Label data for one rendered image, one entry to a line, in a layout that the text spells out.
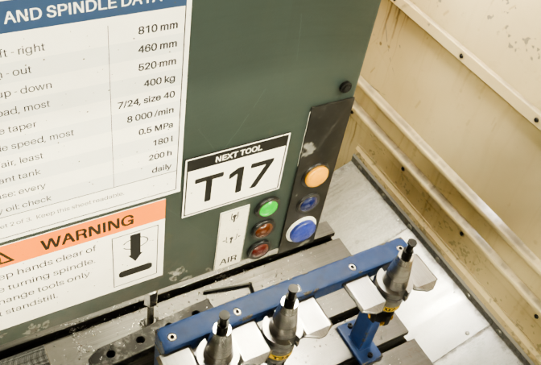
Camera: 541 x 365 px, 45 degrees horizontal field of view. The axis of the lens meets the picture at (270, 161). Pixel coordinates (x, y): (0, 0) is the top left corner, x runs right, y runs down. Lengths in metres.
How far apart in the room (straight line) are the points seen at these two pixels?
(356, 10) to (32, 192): 0.27
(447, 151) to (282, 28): 1.11
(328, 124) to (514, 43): 0.82
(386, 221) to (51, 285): 1.28
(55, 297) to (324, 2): 0.33
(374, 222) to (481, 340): 0.40
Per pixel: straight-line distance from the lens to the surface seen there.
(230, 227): 0.62
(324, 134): 0.59
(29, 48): 0.41
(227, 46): 0.47
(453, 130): 1.53
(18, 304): 0.59
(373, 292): 1.12
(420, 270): 1.18
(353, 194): 1.81
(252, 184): 0.58
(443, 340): 1.62
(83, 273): 0.58
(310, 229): 0.67
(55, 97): 0.44
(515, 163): 1.43
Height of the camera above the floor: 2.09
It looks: 43 degrees down
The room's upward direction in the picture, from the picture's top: 11 degrees clockwise
